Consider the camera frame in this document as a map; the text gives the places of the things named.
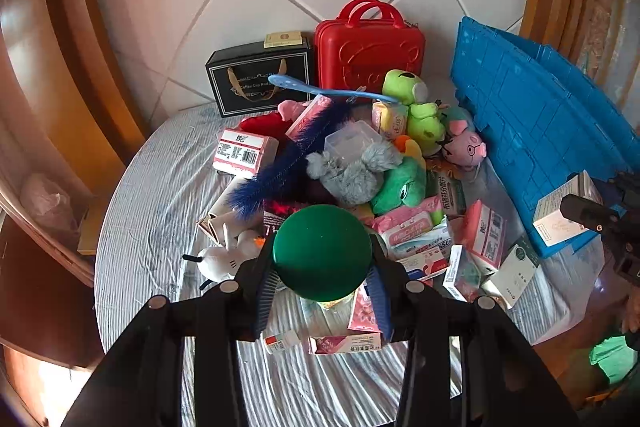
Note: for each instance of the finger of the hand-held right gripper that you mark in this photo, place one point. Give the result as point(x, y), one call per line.
point(585, 212)

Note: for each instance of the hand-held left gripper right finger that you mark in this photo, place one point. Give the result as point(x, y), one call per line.
point(378, 307)

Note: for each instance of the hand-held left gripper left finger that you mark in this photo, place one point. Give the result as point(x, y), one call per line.
point(265, 302)

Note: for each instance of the white cream box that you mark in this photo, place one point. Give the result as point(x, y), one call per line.
point(555, 222)

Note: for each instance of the green round lid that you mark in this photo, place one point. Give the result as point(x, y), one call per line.
point(322, 252)

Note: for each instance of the pink barcode tissue pack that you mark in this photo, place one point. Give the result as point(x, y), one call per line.
point(482, 232)
point(242, 152)

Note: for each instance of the blue plastic crate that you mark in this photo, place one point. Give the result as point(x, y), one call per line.
point(530, 107)

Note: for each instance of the clear plastic container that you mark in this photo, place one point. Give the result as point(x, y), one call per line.
point(352, 139)

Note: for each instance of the pink floral sachet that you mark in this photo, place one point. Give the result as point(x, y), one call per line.
point(364, 314)

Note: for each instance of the small white red bottle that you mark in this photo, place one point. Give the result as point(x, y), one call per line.
point(282, 342)

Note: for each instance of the flat pink box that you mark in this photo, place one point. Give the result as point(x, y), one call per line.
point(345, 345)

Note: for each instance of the white plush toy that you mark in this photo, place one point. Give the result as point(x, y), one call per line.
point(225, 254)

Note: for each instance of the white red flat box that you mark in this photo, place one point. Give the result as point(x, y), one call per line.
point(425, 263)

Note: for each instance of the pink wet wipe pack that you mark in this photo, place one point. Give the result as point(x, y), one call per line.
point(410, 227)

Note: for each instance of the small teal pink box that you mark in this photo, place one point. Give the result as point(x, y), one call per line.
point(462, 274)

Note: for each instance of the white box green print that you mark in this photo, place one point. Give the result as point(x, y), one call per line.
point(515, 277)

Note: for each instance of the white brown paper cup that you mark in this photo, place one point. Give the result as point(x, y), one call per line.
point(225, 212)

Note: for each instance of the green dinosaur plush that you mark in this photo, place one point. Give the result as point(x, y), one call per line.
point(400, 187)

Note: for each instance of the green cloth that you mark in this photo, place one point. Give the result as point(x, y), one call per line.
point(612, 354)

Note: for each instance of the grey plush toy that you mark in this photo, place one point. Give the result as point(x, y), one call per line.
point(350, 177)

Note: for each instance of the green white medicine box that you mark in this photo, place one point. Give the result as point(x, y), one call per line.
point(450, 194)

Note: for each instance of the blue fluffy brush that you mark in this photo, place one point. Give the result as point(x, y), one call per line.
point(280, 167)

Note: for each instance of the pink pig plush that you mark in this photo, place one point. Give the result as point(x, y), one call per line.
point(465, 144)

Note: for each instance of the red plush cloth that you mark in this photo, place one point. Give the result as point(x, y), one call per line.
point(260, 124)

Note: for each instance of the yellow tissue pack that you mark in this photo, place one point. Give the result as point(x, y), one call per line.
point(390, 119)

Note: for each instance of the green frog plush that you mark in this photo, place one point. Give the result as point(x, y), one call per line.
point(422, 117)

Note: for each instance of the pink slim tissue pack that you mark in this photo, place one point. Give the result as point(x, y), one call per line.
point(307, 117)

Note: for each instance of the black gift bag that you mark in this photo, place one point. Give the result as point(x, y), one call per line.
point(260, 77)

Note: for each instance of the clear plastic bag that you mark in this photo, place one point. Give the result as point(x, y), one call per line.
point(47, 202)

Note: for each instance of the red plastic suitcase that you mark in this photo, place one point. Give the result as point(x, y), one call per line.
point(370, 47)

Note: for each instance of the small gold box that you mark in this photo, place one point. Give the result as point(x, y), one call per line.
point(283, 40)

